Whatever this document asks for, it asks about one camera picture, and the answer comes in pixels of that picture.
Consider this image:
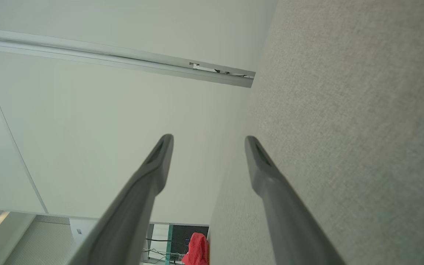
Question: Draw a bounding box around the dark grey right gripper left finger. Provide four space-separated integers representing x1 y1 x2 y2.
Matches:
68 134 174 265

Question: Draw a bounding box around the teal metal upright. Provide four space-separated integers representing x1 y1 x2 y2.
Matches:
165 225 174 265

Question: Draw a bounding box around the dark glass panel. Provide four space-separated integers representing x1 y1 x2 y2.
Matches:
172 225 209 255

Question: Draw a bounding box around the red jersey with number 23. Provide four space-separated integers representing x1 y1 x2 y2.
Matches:
181 232 209 265

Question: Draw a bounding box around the white cabinet box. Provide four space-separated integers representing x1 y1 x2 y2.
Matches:
70 218 100 254

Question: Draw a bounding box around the thin black background cable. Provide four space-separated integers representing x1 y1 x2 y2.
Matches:
143 238 185 264

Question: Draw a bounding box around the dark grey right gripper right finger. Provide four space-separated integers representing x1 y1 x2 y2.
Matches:
245 136 346 265

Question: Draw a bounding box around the grey metal partition post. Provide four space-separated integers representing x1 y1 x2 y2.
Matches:
0 28 256 88

